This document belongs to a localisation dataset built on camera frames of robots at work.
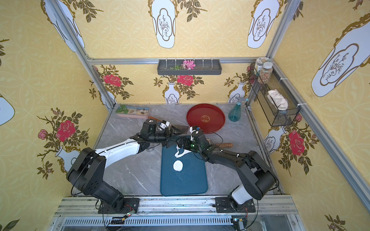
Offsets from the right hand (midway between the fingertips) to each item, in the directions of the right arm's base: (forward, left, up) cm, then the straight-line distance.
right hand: (184, 139), depth 89 cm
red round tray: (+26, -18, -11) cm, 33 cm away
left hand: (-1, +3, +6) cm, 7 cm away
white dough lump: (-8, +4, -7) cm, 11 cm away
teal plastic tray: (-22, -5, -9) cm, 24 cm away
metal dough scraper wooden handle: (+22, +25, -9) cm, 34 cm away
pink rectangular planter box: (+27, +42, -7) cm, 51 cm away
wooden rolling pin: (+2, -27, -9) cm, 28 cm away
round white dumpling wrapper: (-13, +3, -10) cm, 17 cm away
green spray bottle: (+27, -36, -6) cm, 46 cm away
